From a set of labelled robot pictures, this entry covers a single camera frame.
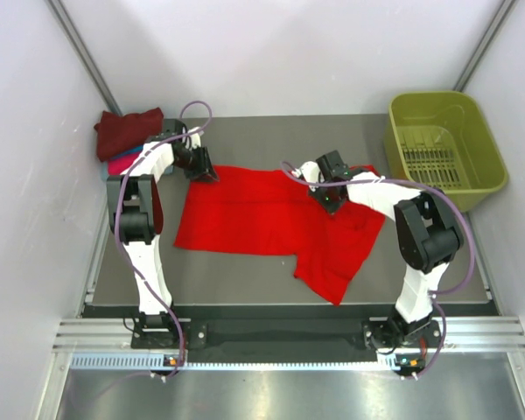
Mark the aluminium frame rail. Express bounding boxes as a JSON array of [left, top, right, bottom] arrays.
[[52, 317, 525, 353]]

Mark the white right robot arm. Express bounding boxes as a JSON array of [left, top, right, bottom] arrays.
[[297, 150, 464, 354]]

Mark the dark red folded t shirt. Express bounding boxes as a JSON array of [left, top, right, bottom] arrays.
[[94, 108, 164, 162]]

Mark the grey slotted cable duct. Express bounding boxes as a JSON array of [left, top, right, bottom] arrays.
[[70, 353, 400, 372]]

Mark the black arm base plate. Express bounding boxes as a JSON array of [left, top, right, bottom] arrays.
[[131, 304, 441, 364]]

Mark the pink folded t shirt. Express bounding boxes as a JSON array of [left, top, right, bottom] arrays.
[[106, 152, 141, 177]]

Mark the teal folded t shirt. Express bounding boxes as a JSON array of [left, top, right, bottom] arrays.
[[112, 144, 144, 159]]

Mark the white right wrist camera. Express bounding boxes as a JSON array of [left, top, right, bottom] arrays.
[[290, 161, 321, 192]]

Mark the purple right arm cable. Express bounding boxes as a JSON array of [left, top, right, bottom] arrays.
[[280, 160, 476, 381]]

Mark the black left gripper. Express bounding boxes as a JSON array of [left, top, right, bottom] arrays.
[[172, 143, 218, 184]]

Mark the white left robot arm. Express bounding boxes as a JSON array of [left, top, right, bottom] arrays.
[[106, 120, 218, 349]]

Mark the green plastic laundry basket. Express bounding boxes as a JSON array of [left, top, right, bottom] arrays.
[[384, 91, 508, 213]]

